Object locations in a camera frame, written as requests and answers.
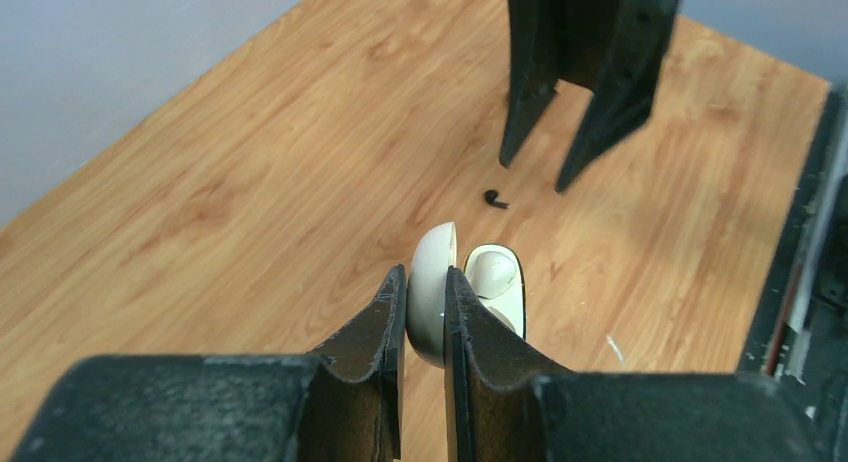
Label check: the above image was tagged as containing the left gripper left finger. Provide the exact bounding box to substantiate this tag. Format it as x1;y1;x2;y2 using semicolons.
12;265;406;461

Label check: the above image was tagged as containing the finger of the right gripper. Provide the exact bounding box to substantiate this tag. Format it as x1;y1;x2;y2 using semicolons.
556;0;681;193
499;0;560;167

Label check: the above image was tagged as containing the black earbud right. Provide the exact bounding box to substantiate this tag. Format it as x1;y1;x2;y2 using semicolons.
483;189;510;210

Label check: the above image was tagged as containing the white earbud charging case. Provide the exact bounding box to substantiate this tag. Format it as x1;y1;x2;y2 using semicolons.
406;222;527;368

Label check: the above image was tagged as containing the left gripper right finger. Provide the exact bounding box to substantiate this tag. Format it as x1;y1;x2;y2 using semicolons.
444;268;826;461

